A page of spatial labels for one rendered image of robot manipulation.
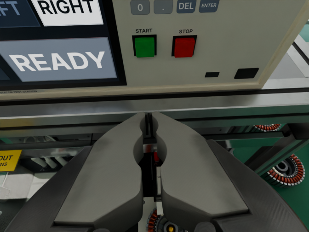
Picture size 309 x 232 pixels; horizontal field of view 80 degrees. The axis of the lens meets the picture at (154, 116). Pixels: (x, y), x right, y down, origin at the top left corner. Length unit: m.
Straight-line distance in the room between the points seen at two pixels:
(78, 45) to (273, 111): 0.24
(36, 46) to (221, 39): 0.17
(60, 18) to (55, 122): 0.12
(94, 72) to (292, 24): 0.20
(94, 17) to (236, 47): 0.14
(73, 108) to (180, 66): 0.13
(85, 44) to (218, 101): 0.16
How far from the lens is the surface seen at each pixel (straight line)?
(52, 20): 0.19
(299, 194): 0.68
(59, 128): 0.27
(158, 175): 0.39
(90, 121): 0.24
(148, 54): 0.19
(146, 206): 0.52
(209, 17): 0.19
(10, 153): 0.31
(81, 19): 0.19
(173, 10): 0.18
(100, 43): 0.19
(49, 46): 0.21
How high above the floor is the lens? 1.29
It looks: 55 degrees down
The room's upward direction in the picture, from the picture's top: 1 degrees counter-clockwise
